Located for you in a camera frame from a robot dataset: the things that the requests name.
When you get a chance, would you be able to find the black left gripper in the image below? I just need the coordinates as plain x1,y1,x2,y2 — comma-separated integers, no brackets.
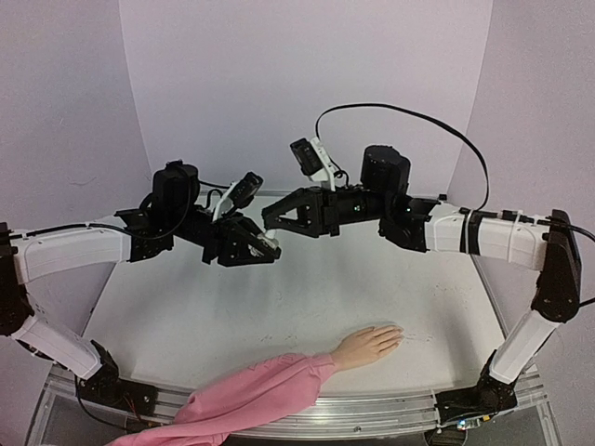
171,206,284,268

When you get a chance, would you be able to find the clear nail polish bottle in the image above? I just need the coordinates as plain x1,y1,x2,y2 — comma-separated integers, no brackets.
257,233,279,250

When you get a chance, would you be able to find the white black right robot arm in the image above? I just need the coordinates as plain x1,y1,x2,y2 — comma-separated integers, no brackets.
262,139,582,424

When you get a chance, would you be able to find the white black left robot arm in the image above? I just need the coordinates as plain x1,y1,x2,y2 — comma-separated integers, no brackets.
1,161,281,414

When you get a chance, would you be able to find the pink sleeved forearm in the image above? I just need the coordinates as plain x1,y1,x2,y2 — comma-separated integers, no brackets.
112,354,337,445

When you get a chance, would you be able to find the mannequin hand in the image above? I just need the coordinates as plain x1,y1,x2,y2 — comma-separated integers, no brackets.
329,325,403,372

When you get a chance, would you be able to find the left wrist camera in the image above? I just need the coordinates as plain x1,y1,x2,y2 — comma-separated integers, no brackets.
212,172,264,222

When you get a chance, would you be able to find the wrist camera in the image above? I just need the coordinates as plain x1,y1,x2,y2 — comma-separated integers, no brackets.
289,137,343,191
212,172,264,222

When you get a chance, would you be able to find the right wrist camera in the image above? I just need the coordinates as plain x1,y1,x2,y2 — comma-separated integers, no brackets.
289,137,343,191

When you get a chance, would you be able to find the aluminium back table rail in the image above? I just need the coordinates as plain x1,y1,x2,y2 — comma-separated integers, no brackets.
155,188,448,201

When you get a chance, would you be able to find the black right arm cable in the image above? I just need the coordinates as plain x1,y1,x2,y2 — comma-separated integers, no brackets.
314,102,491,215

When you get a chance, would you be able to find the aluminium front base frame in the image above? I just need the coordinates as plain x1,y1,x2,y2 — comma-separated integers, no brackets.
25,366,562,445

